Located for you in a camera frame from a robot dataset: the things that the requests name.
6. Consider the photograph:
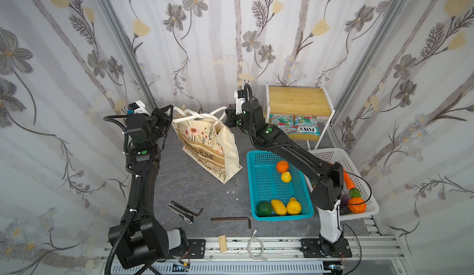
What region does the teal plastic basket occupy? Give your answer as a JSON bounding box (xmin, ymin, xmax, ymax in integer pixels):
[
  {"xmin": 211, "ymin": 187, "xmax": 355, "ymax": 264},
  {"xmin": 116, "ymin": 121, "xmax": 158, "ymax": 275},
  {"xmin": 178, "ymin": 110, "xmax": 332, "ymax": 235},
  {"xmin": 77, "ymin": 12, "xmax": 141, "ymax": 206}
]
[{"xmin": 247, "ymin": 150, "xmax": 314, "ymax": 221}]

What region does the orange pumpkin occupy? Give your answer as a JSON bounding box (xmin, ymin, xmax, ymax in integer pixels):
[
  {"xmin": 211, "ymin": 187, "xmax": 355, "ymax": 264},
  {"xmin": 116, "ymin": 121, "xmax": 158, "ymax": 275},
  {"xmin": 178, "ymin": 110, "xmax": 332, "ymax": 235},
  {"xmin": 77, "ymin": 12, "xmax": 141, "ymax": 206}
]
[{"xmin": 347, "ymin": 198, "xmax": 367, "ymax": 214}]

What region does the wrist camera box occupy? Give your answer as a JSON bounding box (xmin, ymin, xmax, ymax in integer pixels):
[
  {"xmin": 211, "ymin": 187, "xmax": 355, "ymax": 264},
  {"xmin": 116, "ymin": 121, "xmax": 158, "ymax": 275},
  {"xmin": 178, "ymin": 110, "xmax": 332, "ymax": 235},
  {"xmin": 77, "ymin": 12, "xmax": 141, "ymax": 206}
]
[
  {"xmin": 234, "ymin": 90, "xmax": 246, "ymax": 114},
  {"xmin": 127, "ymin": 100, "xmax": 149, "ymax": 115}
]

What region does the black metal clamp tool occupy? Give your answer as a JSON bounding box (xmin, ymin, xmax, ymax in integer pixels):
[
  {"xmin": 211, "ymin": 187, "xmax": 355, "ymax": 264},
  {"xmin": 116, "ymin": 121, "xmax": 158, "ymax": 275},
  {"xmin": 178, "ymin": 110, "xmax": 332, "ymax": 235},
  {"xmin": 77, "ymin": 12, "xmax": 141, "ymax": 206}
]
[{"xmin": 167, "ymin": 201, "xmax": 204, "ymax": 224}]

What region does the white coiled cable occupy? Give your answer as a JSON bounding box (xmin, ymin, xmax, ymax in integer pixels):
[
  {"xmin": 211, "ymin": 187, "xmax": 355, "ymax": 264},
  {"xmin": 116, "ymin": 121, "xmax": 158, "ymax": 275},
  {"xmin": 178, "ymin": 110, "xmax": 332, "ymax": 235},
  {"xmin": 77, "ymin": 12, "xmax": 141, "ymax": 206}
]
[{"xmin": 246, "ymin": 229, "xmax": 268, "ymax": 261}]

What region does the small yellow lemon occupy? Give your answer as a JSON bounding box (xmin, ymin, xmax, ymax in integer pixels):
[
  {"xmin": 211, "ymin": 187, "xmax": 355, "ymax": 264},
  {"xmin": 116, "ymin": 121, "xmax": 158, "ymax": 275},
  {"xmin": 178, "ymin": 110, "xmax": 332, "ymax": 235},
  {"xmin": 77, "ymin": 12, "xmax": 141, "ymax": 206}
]
[{"xmin": 281, "ymin": 171, "xmax": 292, "ymax": 183}]

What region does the green avocado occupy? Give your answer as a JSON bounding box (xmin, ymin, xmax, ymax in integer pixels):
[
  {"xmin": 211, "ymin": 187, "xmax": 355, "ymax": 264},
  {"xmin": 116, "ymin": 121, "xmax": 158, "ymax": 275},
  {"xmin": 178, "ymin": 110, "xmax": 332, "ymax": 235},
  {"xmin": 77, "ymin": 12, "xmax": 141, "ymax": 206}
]
[{"xmin": 256, "ymin": 201, "xmax": 273, "ymax": 217}]

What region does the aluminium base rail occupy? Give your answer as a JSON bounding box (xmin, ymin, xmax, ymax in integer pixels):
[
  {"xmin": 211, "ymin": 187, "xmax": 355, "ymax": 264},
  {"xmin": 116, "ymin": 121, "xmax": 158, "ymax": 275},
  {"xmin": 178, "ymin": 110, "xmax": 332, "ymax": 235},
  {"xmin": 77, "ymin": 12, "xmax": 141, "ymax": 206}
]
[{"xmin": 99, "ymin": 236, "xmax": 404, "ymax": 275}]

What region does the Fox's mint blossom candy bag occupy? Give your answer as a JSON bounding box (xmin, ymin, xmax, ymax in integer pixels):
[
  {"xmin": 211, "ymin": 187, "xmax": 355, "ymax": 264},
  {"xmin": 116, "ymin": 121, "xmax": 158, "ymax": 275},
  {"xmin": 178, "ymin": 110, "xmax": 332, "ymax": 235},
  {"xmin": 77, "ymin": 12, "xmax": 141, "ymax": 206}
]
[{"xmin": 295, "ymin": 116, "xmax": 320, "ymax": 136}]

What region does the white wooden shelf rack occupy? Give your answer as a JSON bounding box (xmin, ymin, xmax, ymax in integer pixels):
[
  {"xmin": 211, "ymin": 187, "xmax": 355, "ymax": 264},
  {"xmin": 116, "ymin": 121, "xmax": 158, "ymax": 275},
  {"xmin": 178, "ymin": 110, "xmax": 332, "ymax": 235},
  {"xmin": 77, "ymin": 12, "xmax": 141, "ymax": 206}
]
[{"xmin": 264, "ymin": 84, "xmax": 335, "ymax": 150}]

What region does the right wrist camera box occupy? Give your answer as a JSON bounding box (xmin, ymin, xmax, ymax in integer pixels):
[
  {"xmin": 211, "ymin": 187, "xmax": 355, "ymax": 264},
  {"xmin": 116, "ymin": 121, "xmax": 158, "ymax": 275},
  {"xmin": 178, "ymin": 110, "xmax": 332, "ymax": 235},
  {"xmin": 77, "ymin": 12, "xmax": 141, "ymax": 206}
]
[{"xmin": 234, "ymin": 90, "xmax": 246, "ymax": 114}]

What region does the large yellow citrus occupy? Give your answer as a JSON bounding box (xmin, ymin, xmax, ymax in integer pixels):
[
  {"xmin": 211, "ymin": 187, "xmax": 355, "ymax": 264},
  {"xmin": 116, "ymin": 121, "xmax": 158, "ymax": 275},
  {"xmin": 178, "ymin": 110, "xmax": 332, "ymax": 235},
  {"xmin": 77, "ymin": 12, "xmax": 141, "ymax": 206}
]
[{"xmin": 286, "ymin": 197, "xmax": 302, "ymax": 215}]

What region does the white plastic basket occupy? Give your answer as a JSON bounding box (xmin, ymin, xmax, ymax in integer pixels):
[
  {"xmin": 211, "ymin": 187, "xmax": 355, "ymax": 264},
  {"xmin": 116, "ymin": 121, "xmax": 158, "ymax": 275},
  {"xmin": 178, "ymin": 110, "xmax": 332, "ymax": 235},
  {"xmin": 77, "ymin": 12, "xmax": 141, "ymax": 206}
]
[{"xmin": 305, "ymin": 148, "xmax": 380, "ymax": 222}]

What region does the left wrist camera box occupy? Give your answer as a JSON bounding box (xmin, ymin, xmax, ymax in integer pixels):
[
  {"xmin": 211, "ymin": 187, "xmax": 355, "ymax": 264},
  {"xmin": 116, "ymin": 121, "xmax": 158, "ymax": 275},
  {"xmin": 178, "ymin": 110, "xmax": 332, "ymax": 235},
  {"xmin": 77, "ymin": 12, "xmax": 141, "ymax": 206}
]
[{"xmin": 127, "ymin": 100, "xmax": 149, "ymax": 115}]

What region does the floral canvas tote bag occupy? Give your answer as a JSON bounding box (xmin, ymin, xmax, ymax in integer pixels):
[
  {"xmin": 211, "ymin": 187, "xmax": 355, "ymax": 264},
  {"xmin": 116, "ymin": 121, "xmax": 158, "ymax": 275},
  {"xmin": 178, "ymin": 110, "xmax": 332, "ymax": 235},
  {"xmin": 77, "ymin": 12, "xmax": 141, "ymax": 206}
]
[{"xmin": 172, "ymin": 106, "xmax": 242, "ymax": 184}]

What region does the cherry mint candy bag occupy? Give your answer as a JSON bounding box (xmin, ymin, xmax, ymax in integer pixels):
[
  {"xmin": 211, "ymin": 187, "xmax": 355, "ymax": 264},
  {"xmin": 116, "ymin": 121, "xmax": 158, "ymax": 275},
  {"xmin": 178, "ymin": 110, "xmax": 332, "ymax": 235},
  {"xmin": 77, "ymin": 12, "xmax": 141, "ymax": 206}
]
[{"xmin": 270, "ymin": 114, "xmax": 296, "ymax": 134}]

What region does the large black allen key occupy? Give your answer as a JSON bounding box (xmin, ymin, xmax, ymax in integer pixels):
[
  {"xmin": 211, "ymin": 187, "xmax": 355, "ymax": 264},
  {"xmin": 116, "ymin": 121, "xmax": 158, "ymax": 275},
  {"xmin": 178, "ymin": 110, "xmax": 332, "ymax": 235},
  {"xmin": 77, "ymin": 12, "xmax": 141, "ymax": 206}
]
[{"xmin": 210, "ymin": 216, "xmax": 252, "ymax": 229}]

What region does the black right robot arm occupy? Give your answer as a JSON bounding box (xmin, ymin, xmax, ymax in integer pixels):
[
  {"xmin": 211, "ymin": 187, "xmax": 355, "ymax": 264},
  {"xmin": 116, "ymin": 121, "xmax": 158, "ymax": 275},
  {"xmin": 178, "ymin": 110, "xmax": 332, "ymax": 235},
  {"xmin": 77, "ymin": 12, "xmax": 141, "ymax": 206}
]
[{"xmin": 225, "ymin": 100, "xmax": 344, "ymax": 257}]

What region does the orange tangerine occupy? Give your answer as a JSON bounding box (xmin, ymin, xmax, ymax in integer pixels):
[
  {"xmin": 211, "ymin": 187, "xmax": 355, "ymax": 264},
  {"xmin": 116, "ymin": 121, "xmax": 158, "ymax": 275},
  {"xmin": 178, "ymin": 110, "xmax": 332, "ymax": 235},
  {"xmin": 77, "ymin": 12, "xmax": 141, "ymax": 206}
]
[{"xmin": 276, "ymin": 161, "xmax": 290, "ymax": 174}]

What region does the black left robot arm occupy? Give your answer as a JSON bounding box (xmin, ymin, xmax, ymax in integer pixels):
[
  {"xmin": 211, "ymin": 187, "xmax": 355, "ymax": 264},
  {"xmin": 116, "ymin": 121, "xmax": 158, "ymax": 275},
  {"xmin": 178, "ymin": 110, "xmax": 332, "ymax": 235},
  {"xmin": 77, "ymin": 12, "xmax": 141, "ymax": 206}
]
[{"xmin": 103, "ymin": 103, "xmax": 174, "ymax": 275}]

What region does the small wooden block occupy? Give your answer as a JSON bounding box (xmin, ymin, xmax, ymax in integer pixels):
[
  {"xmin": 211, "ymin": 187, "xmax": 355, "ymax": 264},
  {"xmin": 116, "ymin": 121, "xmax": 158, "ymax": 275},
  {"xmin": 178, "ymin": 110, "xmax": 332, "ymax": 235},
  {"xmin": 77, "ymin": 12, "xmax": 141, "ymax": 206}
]
[{"xmin": 218, "ymin": 235, "xmax": 228, "ymax": 253}]

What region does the orange carrot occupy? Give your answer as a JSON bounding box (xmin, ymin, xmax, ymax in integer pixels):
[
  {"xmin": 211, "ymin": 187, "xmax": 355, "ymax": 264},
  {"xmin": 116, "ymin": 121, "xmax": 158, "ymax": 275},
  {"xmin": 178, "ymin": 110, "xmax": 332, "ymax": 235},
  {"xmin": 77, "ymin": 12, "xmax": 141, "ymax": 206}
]
[{"xmin": 343, "ymin": 169, "xmax": 356, "ymax": 190}]

